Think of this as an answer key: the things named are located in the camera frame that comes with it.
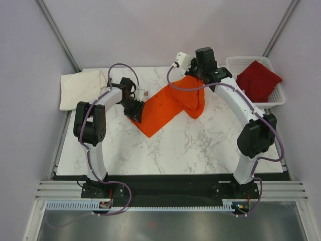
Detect dark red t shirt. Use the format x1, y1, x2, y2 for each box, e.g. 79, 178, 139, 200
236, 61, 282, 103

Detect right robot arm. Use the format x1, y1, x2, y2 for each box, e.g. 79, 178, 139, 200
177, 47, 276, 198

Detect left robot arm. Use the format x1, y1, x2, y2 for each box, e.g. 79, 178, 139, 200
73, 77, 145, 197

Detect orange t shirt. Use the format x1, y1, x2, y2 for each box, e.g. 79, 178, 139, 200
131, 85, 205, 138

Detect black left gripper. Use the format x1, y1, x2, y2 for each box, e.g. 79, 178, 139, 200
118, 97, 145, 124

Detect right aluminium corner post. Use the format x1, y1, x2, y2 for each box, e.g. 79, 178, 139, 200
262, 0, 301, 57

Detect white plastic basket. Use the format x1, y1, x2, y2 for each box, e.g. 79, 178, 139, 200
226, 56, 285, 109

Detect cream folded t shirt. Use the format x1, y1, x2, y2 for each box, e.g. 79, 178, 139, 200
59, 70, 107, 111

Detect white slotted cable duct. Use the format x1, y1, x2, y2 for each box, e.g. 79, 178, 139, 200
46, 200, 235, 212

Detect aluminium corner post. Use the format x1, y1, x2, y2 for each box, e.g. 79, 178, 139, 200
35, 0, 81, 72
262, 0, 301, 57

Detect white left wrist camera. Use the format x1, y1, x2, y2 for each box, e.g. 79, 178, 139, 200
135, 86, 149, 102

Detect left aluminium corner post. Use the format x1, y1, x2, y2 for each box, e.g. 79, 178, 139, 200
35, 0, 81, 72

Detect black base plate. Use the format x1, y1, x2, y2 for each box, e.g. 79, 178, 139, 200
52, 172, 293, 208

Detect aluminium frame rail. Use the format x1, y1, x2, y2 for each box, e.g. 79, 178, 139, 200
36, 181, 308, 201

